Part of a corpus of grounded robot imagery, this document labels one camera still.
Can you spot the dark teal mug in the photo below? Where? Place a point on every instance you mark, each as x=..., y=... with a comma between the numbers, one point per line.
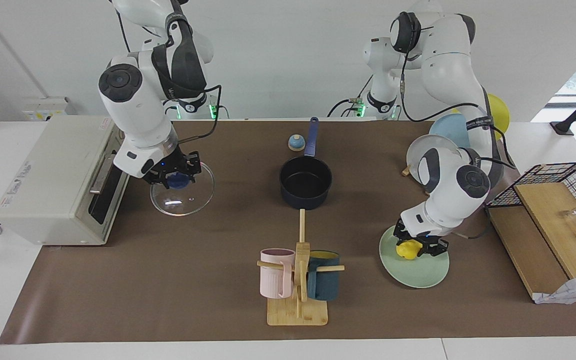
x=325, y=285

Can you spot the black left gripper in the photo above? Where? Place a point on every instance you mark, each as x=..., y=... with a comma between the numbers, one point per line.
x=435, y=242

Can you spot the brown wooden board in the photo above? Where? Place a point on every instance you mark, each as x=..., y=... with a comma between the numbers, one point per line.
x=528, y=250

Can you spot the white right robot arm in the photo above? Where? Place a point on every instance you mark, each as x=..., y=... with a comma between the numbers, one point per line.
x=138, y=115

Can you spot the green plate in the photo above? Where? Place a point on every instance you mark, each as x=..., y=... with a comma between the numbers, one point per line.
x=418, y=274

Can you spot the brown table mat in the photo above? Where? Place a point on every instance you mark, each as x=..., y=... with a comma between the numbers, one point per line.
x=208, y=260

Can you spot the wooden mug rack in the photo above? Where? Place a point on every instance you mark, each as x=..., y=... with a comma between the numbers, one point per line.
x=298, y=312

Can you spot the light wooden cutting board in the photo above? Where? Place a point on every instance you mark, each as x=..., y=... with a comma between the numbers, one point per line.
x=553, y=220

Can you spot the glass lid with blue knob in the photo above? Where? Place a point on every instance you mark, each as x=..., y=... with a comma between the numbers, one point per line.
x=188, y=200

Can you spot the white wall outlet box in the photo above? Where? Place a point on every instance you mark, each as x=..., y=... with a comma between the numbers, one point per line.
x=48, y=107

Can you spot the light blue plate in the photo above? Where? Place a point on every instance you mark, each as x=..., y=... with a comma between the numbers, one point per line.
x=450, y=127

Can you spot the wooden plate rack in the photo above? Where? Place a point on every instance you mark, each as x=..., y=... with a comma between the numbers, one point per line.
x=406, y=171

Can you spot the grey plate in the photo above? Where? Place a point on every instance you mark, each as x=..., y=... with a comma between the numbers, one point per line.
x=430, y=145

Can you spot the yellow plate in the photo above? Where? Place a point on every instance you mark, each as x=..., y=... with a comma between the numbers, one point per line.
x=499, y=112

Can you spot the cream toaster oven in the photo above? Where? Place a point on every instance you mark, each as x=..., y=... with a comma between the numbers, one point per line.
x=53, y=185

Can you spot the pink mug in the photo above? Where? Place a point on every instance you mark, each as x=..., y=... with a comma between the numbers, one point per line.
x=273, y=280

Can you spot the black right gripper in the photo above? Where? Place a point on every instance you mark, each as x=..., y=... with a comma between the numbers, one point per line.
x=178, y=162

